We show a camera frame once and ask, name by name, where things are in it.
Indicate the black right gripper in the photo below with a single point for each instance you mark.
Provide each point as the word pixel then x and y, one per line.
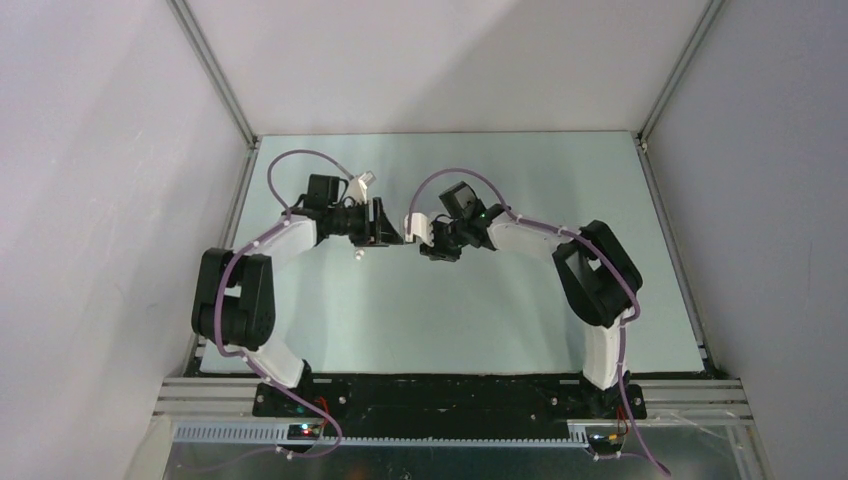
pixel 437 251

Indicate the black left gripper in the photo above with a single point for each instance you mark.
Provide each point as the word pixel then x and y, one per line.
pixel 380 229

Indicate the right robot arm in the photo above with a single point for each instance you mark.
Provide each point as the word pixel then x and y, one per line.
pixel 599 279

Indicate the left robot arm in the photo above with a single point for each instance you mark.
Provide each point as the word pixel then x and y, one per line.
pixel 234 303

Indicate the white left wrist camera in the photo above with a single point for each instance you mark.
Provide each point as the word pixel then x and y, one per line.
pixel 359 185

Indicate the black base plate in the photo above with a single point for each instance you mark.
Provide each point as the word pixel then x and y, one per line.
pixel 415 404

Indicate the grey slotted cable duct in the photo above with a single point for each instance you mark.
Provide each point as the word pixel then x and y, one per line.
pixel 294 434

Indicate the aluminium front frame rail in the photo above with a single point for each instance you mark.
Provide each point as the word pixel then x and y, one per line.
pixel 674 401

